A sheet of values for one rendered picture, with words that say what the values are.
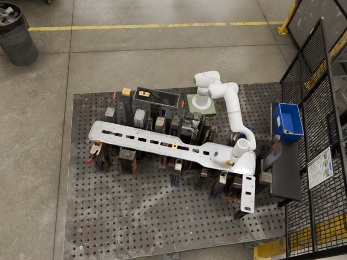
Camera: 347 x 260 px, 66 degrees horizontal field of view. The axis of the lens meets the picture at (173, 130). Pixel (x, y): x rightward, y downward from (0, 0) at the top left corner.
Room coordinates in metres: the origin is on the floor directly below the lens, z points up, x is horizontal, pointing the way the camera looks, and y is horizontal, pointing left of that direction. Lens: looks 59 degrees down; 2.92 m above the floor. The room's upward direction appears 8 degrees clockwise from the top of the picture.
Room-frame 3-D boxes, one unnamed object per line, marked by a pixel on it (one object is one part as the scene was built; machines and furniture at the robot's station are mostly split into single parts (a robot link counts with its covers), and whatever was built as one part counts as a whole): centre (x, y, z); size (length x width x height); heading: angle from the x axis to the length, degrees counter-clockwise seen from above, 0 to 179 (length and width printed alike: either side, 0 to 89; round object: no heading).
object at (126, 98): (1.37, 0.44, 0.92); 0.08 x 0.08 x 0.44; 86
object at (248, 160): (1.00, -0.01, 1.00); 1.38 x 0.22 x 0.02; 86
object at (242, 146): (0.92, -0.50, 1.28); 0.09 x 0.08 x 0.13; 114
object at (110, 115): (1.21, 0.55, 0.88); 0.11 x 0.10 x 0.36; 176
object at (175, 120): (1.20, -0.01, 0.89); 0.13 x 0.11 x 0.38; 176
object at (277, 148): (0.94, -0.76, 1.17); 0.12 x 0.01 x 0.34; 176
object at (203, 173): (0.81, -0.29, 0.84); 0.11 x 0.08 x 0.29; 176
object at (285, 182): (1.14, -0.94, 1.02); 0.90 x 0.22 x 0.03; 176
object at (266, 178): (0.82, -0.76, 0.88); 0.08 x 0.08 x 0.36; 86
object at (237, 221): (0.58, -0.62, 0.84); 0.11 x 0.06 x 0.29; 176
